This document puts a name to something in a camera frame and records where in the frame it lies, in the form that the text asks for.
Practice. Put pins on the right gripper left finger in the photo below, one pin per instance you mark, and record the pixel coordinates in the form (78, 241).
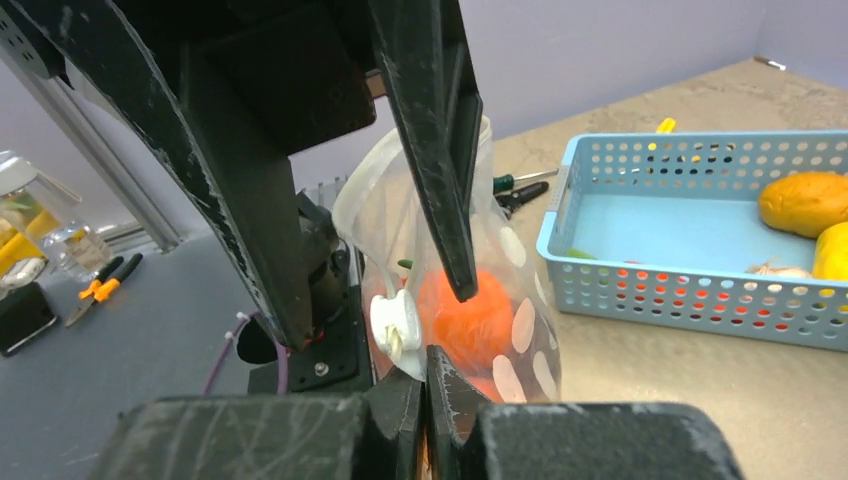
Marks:
(362, 435)

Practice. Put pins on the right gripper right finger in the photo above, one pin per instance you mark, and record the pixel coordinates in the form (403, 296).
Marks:
(470, 437)

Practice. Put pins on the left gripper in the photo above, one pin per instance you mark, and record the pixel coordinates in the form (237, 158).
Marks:
(195, 81)

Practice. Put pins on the small orange pumpkin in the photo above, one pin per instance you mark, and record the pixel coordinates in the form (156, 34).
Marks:
(472, 333)

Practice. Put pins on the polka dot zip bag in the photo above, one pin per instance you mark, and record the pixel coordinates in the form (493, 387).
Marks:
(451, 274)

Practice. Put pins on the white zip slider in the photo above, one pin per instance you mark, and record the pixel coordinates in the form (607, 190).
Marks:
(396, 328)

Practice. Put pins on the light blue plastic basket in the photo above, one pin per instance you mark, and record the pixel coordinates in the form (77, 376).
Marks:
(684, 205)

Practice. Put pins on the clear glass jar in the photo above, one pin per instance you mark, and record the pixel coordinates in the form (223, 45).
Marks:
(43, 211)

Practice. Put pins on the garlic bulb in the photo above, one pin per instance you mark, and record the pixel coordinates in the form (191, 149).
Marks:
(769, 269)

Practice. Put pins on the yellow lemon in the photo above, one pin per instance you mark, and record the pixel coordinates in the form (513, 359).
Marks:
(804, 204)

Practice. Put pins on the yellow squash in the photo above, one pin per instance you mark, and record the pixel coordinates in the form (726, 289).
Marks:
(830, 257)

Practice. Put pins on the green handle screwdriver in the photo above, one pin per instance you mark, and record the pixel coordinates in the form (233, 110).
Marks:
(508, 182)

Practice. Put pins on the aluminium rail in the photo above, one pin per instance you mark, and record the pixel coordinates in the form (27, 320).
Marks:
(123, 192)

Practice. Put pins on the orange handle pliers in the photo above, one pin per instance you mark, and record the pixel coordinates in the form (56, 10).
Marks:
(107, 280)

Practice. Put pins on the yellow handle screwdriver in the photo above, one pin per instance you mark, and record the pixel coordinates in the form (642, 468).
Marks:
(668, 125)

